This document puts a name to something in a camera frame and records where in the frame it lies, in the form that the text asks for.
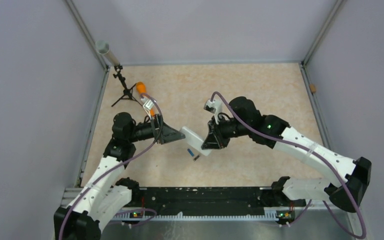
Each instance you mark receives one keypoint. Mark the grey tube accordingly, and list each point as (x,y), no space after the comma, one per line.
(103,48)

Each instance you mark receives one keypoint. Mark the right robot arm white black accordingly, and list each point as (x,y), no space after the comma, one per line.
(343,179)

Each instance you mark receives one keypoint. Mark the small cork piece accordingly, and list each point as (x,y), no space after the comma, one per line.
(312,88)

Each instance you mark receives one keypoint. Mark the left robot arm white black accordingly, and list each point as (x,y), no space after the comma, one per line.
(87,215)

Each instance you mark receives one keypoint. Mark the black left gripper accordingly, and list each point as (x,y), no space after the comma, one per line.
(169,134)

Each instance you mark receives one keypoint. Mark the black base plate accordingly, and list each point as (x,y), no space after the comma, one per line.
(211,201)

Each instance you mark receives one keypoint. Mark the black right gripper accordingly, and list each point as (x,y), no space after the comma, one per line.
(215,139)

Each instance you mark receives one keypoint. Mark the black mini tripod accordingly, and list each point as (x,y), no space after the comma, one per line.
(127,92)

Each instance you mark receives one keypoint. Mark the white remote control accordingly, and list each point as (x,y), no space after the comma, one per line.
(195,141)

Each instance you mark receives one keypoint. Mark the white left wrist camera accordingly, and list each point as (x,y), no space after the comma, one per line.
(147,104)

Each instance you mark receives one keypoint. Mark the white cable duct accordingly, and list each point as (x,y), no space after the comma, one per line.
(270,215)

